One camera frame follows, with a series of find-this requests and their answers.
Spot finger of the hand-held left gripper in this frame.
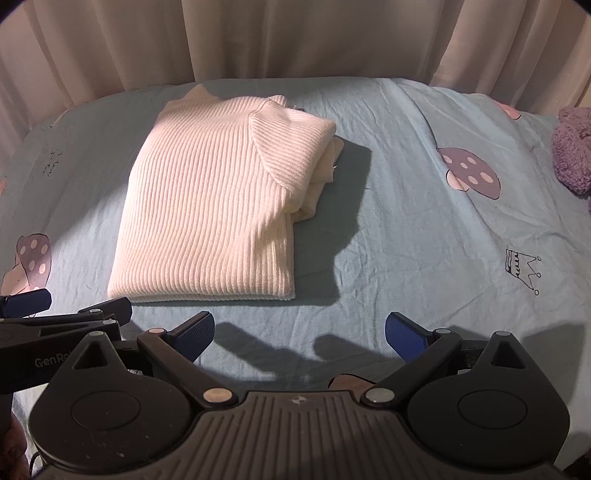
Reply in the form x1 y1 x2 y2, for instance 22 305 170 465
46 296 134 343
0 288 53 320

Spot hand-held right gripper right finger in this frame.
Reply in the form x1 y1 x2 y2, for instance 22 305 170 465
362 311 525 409

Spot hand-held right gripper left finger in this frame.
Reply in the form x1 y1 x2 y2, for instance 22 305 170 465
69 311 234 409

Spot white ribbed knit sweater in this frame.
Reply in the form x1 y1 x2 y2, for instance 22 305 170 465
107 84 345 304

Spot person's left forearm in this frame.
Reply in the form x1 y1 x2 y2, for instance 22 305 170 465
0 415 31 478

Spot blue mushroom print bed sheet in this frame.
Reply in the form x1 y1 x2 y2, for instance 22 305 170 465
0 76 591 462

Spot purple plush toy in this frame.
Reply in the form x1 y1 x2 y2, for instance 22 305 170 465
551 106 591 197

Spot white pleated curtain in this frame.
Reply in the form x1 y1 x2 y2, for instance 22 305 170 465
0 0 591 139

